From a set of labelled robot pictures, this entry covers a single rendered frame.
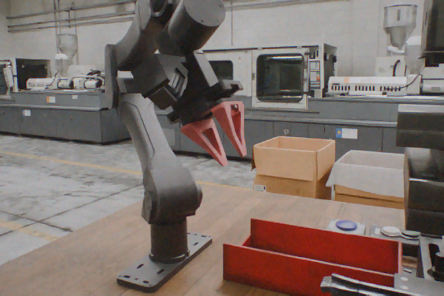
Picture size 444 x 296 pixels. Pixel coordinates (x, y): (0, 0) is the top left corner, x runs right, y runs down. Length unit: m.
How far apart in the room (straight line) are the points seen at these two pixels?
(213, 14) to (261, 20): 6.97
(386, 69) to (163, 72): 5.05
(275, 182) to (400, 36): 3.28
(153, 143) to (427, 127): 0.46
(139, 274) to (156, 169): 0.16
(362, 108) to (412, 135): 4.56
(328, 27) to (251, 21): 1.50
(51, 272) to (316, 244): 0.44
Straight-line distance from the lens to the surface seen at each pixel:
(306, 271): 0.55
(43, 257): 0.75
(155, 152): 0.63
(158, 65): 0.44
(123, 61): 0.73
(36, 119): 8.55
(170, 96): 0.44
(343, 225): 0.74
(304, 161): 2.62
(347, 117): 4.89
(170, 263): 0.64
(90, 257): 0.72
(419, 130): 0.30
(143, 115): 0.69
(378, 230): 0.75
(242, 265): 0.59
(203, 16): 0.47
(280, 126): 5.14
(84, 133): 7.46
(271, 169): 2.71
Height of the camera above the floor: 1.20
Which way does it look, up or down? 9 degrees down
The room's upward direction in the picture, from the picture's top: straight up
